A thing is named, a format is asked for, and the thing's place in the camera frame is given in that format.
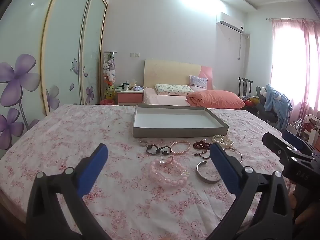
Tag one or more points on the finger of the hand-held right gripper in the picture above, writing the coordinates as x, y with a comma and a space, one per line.
277, 145
296, 141

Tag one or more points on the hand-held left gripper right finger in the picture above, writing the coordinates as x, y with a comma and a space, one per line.
222, 165

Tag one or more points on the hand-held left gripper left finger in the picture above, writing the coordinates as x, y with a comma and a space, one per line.
93, 167

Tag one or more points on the thin silver bangle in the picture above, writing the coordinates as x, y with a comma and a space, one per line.
240, 155

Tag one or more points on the wide silver cuff bangle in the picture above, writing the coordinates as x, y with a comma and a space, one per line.
207, 180

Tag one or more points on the grey shallow cardboard tray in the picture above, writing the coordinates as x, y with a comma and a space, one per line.
175, 120

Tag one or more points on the grey office chair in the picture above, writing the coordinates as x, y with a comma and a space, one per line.
261, 111

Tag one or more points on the blue plush robe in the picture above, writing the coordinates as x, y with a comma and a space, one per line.
277, 102

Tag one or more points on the dark wooden chair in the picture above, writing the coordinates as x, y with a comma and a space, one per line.
245, 87

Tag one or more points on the folded coral quilt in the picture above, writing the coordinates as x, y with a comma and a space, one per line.
215, 99

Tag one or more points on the red trash bin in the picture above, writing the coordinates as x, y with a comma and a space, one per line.
107, 102

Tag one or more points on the yellow plush toy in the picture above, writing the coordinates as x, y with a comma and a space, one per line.
110, 93

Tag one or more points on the pink and cream nightstand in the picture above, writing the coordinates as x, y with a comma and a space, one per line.
130, 98

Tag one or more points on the purple patterned pillow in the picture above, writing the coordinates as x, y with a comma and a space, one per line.
198, 82

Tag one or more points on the white mug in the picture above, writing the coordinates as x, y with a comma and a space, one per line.
125, 87

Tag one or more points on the pink sheer curtain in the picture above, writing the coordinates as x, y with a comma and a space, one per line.
310, 55

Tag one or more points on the blue patterned pack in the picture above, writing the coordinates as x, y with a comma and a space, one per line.
137, 88

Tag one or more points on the white floral pillow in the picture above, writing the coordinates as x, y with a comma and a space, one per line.
172, 89

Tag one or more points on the clear plush toy display tube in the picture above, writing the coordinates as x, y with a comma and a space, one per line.
110, 72

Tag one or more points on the cream and pink headboard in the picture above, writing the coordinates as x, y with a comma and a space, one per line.
170, 72

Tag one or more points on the white air conditioner pipe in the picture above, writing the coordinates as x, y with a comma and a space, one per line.
240, 45

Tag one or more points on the floral glass sliding wardrobe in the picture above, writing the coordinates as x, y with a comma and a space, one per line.
62, 55

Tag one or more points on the white wall switch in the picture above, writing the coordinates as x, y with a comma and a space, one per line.
135, 54

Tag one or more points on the white wall air conditioner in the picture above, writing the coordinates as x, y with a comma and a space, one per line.
228, 22

